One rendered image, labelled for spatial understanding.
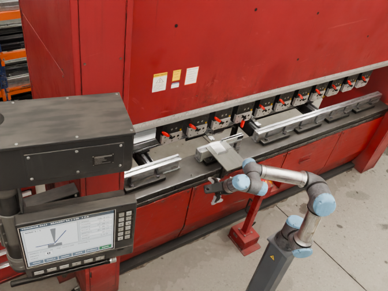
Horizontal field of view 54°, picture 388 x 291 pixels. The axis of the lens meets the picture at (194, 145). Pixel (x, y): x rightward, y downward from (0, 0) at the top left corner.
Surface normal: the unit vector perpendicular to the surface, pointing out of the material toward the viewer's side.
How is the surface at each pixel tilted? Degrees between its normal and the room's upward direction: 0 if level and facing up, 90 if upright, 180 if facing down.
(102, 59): 90
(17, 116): 0
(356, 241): 0
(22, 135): 1
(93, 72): 90
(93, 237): 90
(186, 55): 90
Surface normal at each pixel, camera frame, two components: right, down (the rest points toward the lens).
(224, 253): 0.15, -0.75
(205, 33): 0.53, 0.61
